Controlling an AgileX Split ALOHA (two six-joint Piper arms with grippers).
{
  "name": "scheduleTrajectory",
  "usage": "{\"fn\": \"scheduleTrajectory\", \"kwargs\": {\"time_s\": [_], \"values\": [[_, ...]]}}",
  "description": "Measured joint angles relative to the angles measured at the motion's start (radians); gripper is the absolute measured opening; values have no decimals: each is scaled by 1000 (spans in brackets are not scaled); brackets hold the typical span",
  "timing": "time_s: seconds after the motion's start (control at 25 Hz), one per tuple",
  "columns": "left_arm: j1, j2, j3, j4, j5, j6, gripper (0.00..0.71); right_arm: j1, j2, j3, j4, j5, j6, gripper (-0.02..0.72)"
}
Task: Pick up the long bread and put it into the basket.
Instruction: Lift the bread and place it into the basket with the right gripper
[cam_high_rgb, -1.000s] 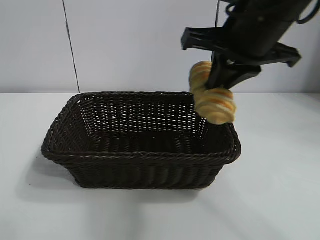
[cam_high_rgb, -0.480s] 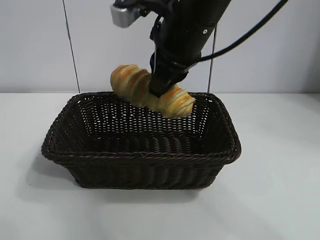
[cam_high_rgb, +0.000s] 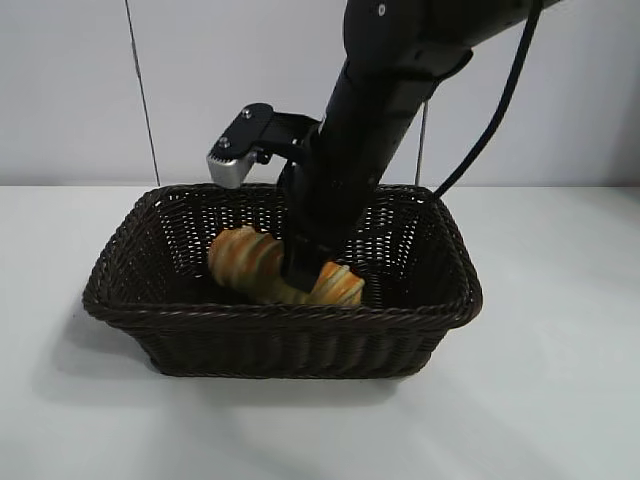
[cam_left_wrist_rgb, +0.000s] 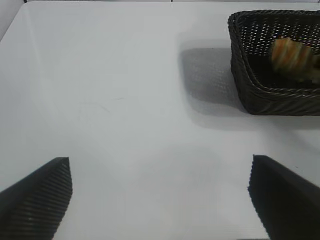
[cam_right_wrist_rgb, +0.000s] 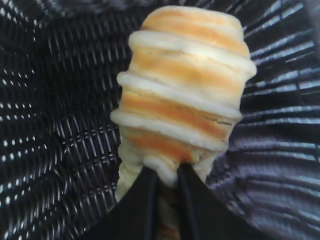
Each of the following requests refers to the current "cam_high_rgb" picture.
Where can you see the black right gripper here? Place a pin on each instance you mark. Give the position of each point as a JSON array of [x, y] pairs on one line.
[[355, 165]]

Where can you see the long striped twisted bread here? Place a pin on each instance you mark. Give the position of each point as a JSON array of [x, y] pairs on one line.
[[240, 260]]

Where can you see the dark brown wicker basket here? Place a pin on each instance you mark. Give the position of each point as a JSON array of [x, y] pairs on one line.
[[280, 345]]

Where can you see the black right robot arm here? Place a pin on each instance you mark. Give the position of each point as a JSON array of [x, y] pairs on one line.
[[400, 35]]

